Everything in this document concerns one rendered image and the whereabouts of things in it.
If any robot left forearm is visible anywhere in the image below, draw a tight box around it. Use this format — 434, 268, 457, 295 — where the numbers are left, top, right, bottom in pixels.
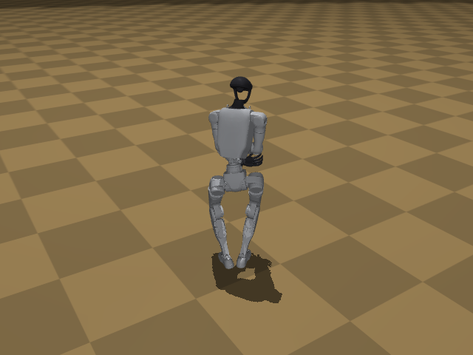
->
218, 151, 240, 162

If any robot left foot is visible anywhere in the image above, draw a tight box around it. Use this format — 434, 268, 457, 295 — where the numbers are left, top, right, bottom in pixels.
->
218, 252, 234, 269

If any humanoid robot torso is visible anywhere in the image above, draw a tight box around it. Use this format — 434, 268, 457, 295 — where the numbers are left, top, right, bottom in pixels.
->
217, 104, 255, 192

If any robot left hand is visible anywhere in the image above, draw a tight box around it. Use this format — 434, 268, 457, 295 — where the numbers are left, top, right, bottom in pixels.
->
240, 153, 263, 166

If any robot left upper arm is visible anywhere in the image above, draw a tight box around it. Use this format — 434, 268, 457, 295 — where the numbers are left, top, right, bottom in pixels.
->
208, 109, 221, 151

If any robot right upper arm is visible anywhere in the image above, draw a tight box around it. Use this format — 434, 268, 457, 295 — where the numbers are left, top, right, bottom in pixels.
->
251, 112, 268, 154

